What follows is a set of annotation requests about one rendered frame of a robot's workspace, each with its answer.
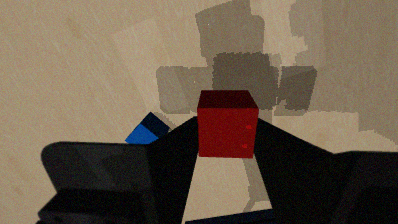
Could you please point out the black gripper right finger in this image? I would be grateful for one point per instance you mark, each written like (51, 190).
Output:
(310, 185)

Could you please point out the red cube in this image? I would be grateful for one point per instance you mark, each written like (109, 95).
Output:
(227, 122)

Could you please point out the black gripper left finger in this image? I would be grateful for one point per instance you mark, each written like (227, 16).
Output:
(161, 171)

